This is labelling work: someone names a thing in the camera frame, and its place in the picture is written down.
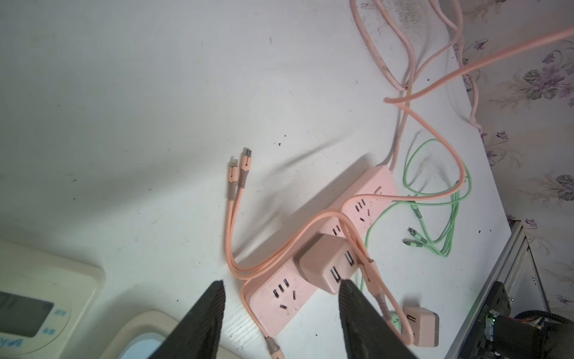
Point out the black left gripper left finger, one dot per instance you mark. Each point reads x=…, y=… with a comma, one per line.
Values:
x=198, y=334

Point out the cream blue electronic scale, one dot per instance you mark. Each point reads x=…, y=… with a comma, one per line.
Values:
x=141, y=336
x=43, y=299

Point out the aluminium mounting rail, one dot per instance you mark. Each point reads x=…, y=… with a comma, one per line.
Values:
x=514, y=286

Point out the cream blue front electronic scale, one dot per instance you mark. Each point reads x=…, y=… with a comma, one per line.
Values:
x=141, y=336

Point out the cream blue rear electronic scale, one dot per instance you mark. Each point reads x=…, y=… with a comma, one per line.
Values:
x=43, y=299

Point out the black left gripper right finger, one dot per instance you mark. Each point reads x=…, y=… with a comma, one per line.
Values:
x=365, y=332

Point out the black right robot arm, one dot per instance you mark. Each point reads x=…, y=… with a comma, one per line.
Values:
x=530, y=334

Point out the pink power strip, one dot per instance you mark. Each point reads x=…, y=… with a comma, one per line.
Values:
x=278, y=295

